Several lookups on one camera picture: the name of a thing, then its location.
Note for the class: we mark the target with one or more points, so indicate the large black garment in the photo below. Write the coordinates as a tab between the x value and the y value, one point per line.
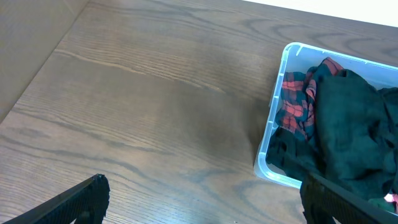
357	130

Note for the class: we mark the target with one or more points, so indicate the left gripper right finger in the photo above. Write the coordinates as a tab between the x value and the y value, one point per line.
325	202

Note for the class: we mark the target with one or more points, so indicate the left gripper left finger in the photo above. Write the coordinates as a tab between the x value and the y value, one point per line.
85	203

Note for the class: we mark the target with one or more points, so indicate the clear plastic storage bin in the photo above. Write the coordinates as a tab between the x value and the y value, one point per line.
298	57

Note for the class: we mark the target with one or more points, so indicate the red navy plaid shirt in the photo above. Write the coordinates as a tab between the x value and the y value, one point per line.
298	95

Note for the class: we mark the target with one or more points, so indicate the black taped garment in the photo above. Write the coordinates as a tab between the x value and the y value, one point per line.
295	157

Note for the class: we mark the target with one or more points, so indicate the pink printed t-shirt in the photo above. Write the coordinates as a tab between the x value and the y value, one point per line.
391	198

